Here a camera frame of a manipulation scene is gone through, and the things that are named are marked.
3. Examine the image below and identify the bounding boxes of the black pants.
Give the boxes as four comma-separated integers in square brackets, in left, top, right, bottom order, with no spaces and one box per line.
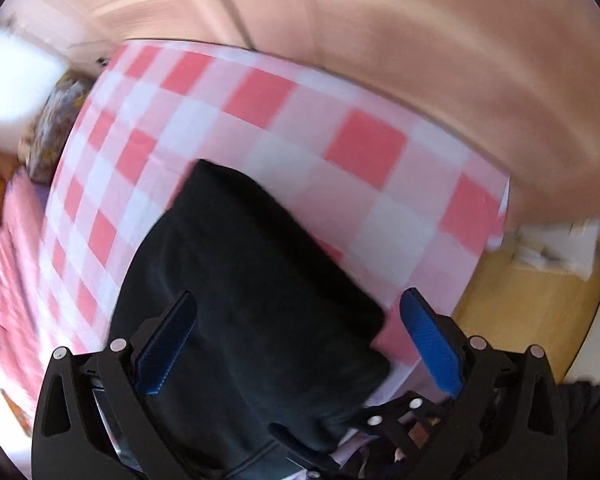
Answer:
[109,160,391,479]

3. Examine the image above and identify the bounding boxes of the pink checkered quilt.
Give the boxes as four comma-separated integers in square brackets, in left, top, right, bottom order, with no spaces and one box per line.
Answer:
[0,169,45,408]

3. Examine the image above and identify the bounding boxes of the white papers on floor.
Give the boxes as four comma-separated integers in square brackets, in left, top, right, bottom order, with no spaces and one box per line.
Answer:
[513,219,600,281]

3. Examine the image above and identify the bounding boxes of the pink checkered bed sheet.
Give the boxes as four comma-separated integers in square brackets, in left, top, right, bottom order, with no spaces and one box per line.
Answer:
[37,41,508,403]

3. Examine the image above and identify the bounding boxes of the dark floral pillow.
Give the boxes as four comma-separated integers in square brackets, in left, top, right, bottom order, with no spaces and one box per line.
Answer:
[18,70,95,185]

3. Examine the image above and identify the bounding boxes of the light wooden wardrobe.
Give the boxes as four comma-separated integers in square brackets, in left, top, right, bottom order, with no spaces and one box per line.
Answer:
[0,0,600,223]

